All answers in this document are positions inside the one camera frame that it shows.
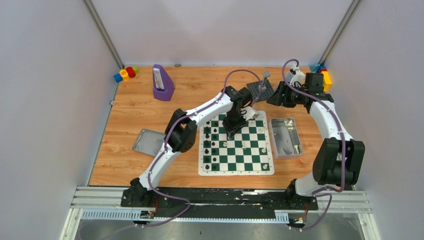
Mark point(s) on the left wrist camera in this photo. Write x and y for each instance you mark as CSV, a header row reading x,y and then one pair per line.
x,y
249,113

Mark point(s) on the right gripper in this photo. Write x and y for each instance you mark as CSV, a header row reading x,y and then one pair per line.
x,y
278,99

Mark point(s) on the dark grey lego baseplate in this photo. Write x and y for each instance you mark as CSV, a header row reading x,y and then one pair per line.
x,y
264,93

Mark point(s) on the colourful lego brick stack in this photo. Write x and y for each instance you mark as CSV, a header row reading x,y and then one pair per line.
x,y
321,69

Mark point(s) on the green wooden block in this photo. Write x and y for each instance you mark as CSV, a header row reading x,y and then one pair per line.
x,y
136,70

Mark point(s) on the green white chess board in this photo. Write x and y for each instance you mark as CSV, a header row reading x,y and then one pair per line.
x,y
247,153

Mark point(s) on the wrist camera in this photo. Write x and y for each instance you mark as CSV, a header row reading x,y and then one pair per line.
x,y
296,76
249,113

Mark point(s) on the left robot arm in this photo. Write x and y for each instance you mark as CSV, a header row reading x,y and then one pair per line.
x,y
180,136

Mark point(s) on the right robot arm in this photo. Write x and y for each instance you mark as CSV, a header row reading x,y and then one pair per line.
x,y
339,160

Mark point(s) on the red wooden cylinder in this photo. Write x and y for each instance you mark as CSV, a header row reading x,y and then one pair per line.
x,y
131,72

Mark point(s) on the silver metal tin box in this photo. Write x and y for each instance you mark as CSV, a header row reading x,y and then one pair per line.
x,y
285,138

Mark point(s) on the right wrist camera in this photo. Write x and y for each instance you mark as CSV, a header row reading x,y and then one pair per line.
x,y
296,76

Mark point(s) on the blue wooden block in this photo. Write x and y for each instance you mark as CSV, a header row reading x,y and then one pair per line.
x,y
118,78

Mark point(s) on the yellow wooden cylinder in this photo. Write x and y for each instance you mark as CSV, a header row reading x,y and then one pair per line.
x,y
124,75

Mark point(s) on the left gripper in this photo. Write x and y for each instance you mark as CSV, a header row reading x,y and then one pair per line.
x,y
233,122

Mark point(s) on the purple metronome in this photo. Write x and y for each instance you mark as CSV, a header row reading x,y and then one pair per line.
x,y
163,85

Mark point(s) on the silver tin lid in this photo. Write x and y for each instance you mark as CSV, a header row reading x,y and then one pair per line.
x,y
148,142

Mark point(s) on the grey lego tower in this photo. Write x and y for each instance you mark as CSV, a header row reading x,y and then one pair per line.
x,y
265,78

